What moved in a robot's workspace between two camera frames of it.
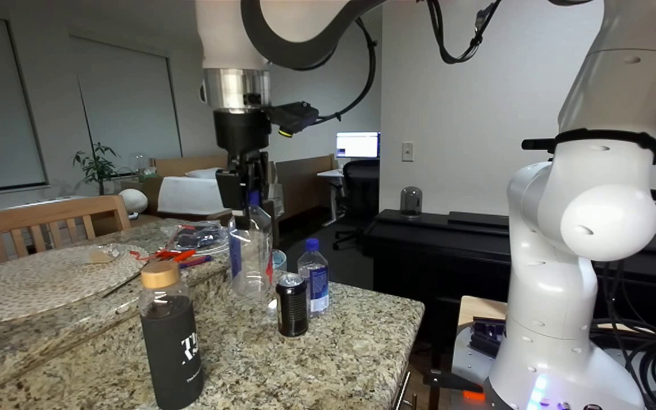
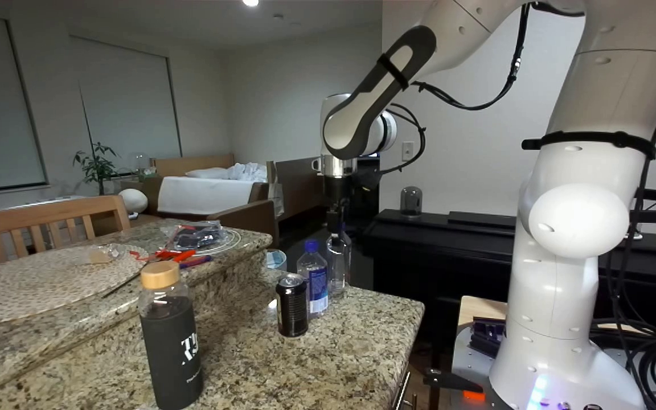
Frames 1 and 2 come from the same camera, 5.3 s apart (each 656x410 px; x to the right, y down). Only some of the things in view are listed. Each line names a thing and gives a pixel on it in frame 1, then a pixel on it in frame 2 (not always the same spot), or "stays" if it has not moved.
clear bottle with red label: [252, 264] -> [338, 264]
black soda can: [292, 304] stays
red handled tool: [182, 258] stays
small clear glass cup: [279, 263] stays
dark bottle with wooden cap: [171, 337] stays
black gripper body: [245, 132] -> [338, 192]
